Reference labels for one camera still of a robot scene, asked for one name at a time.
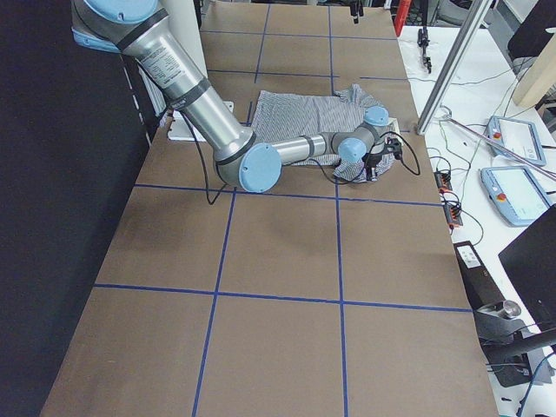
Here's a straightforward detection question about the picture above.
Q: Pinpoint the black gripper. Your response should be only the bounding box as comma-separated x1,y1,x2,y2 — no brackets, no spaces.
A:
364,152,383,181

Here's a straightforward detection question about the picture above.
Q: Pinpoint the striped polo shirt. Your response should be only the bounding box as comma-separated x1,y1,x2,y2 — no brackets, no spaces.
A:
252,83,394,182

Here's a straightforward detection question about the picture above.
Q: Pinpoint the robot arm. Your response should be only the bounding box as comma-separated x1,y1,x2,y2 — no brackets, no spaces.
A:
71,1,399,193

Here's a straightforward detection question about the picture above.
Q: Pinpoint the orange black connector strip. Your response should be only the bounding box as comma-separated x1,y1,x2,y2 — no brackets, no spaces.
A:
434,170,463,230

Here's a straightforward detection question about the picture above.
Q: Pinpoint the silver reacher grabber stick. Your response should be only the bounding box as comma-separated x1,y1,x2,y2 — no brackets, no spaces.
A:
440,105,555,181

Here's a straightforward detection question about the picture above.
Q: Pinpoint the far teach pendant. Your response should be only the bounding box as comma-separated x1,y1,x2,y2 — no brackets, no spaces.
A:
486,116,546,167

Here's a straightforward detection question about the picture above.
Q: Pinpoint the teach pendant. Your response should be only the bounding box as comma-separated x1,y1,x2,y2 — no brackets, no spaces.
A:
480,165,552,227
486,116,546,167

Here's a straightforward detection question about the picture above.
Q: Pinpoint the near teach pendant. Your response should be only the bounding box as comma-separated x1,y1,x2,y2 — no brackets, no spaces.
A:
480,165,552,227

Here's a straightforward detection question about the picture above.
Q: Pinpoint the black grabber tool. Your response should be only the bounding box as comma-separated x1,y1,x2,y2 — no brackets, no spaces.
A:
417,0,432,74

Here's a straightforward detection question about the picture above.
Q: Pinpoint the black power box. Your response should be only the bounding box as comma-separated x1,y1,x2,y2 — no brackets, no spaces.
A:
453,241,505,310

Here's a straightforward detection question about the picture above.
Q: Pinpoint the black monitor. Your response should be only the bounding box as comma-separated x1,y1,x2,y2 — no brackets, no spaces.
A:
499,207,556,329

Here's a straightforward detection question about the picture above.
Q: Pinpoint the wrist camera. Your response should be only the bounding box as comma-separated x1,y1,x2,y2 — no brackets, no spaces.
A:
384,137,403,160

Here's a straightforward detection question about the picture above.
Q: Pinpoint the aluminium frame post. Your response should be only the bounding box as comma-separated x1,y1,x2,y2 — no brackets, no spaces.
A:
416,0,492,135

